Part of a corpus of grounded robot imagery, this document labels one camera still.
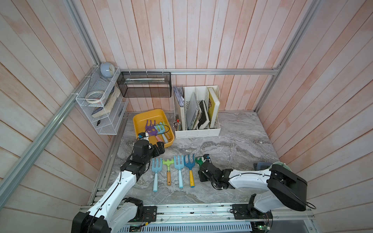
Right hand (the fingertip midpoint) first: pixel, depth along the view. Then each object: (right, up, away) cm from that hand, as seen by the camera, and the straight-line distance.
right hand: (199, 171), depth 88 cm
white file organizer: (-1, +41, +4) cm, 41 cm away
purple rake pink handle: (-34, +26, +19) cm, 47 cm away
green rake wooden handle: (-20, +5, +4) cm, 20 cm away
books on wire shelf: (-52, +38, -10) cm, 65 cm away
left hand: (-25, +16, -5) cm, 30 cm away
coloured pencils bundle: (-14, +29, +2) cm, 32 cm away
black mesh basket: (-38, +59, +16) cm, 72 cm away
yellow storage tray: (-45, +32, +25) cm, 60 cm away
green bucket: (+43, +8, -12) cm, 46 cm away
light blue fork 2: (-27, +26, +19) cm, 42 cm away
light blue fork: (-13, +3, +2) cm, 13 cm away
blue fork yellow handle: (-5, +3, +1) cm, 6 cm away
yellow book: (+9, +41, +1) cm, 42 cm away
